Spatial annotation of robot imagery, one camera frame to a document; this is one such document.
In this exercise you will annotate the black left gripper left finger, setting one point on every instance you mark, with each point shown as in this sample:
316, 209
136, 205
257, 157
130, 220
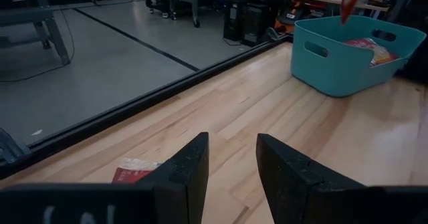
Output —
100, 204

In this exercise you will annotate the teal plastic basket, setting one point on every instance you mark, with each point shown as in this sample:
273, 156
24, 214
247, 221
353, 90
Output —
334, 70

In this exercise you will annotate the red popcorn bag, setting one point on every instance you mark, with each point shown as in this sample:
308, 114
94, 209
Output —
351, 0
378, 50
132, 172

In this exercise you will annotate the orange shop vacuum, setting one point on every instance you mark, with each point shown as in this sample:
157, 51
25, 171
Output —
289, 16

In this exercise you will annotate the black computer tower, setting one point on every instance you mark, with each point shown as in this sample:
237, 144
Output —
255, 25
233, 20

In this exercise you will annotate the grey metal cart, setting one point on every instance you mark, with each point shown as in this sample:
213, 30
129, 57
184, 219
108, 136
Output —
195, 3

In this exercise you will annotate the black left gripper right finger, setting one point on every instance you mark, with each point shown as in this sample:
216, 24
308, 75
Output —
317, 197

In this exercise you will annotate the grey metal table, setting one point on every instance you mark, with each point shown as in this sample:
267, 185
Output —
50, 30

